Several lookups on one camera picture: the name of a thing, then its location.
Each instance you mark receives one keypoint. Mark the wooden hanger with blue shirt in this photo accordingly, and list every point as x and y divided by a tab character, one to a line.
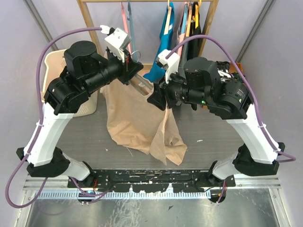
167	24

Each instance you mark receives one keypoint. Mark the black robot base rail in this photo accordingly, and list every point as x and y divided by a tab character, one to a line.
149	182

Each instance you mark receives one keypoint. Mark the beige t shirt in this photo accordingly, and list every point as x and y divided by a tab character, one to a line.
134	123

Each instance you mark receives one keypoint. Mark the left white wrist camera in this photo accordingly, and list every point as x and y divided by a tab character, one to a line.
117	41

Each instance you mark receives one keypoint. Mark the pink plastic hanger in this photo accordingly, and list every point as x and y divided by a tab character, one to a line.
125	24

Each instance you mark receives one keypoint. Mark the grey plastic hanger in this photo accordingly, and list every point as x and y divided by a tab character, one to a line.
130	19

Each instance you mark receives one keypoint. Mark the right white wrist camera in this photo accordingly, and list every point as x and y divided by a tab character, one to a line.
169	61

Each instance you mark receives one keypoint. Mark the pink garment on hanger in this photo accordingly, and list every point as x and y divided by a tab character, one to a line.
183	24

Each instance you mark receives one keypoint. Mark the white laundry basket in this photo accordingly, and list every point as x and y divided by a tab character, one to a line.
55	63

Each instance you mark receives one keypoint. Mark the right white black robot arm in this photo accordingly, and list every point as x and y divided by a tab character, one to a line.
201	84

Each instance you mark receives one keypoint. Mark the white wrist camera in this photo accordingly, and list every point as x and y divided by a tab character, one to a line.
117	41
169	61

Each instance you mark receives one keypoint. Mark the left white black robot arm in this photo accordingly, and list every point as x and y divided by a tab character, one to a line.
84	73

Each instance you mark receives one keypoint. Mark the black white striped cloth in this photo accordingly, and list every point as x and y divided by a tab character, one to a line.
225	76

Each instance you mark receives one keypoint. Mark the blue t shirt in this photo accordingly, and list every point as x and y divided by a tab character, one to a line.
156	73

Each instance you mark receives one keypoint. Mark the grey garment on hanger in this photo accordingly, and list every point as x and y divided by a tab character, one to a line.
183	58

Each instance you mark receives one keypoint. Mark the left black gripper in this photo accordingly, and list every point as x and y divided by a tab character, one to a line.
129	68

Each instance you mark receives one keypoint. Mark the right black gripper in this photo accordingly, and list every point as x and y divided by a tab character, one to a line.
161	90

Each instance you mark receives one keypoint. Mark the dark patterned cloth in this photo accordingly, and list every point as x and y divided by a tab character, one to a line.
236	77

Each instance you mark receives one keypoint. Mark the orange wooden compartment tray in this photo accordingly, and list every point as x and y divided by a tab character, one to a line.
236	68

